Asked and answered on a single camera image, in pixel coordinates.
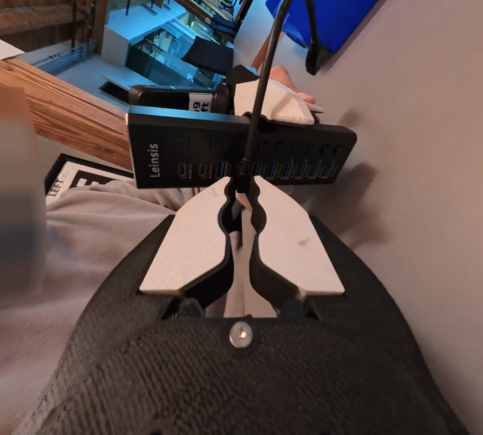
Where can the matte black USB hub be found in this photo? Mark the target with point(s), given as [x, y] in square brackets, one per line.
[169, 140]

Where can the wooden beam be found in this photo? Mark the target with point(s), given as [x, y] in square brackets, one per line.
[75, 110]

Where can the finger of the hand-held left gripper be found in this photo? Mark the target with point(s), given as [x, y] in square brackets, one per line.
[286, 107]

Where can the grey desk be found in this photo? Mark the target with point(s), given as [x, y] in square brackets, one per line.
[415, 178]

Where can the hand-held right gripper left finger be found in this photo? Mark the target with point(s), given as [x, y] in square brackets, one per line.
[188, 246]

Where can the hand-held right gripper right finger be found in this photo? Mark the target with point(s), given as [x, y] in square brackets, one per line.
[298, 254]

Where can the person's left hand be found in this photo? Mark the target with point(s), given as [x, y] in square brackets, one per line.
[283, 75]

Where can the black chair back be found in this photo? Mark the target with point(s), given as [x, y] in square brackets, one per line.
[207, 54]

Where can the person's left forearm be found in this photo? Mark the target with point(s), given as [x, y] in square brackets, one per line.
[113, 223]

